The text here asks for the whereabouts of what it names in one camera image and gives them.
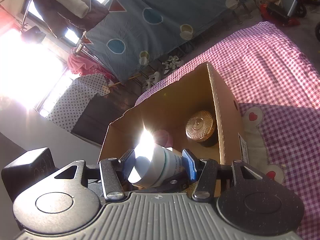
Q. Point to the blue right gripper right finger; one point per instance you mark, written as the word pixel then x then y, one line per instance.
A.
pixel 191 164

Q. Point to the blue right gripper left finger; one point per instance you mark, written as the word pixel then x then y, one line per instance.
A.
pixel 127 163

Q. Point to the white pill bottle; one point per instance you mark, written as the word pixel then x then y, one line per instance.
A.
pixel 154 164

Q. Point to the gold lid black jar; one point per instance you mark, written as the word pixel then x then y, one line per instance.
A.
pixel 202 128

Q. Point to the brown cardboard box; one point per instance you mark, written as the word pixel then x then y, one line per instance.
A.
pixel 171 107

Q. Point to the polka dot covered cabinet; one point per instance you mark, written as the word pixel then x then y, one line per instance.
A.
pixel 73 102

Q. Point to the white sneakers pair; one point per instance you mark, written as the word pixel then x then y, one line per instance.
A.
pixel 169 66

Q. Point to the purple checkered tablecloth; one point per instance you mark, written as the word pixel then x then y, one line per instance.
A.
pixel 277 89

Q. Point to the blue patterned hanging blanket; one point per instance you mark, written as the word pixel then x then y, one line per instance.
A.
pixel 136 32

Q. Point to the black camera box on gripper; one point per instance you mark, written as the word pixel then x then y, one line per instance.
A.
pixel 26 179

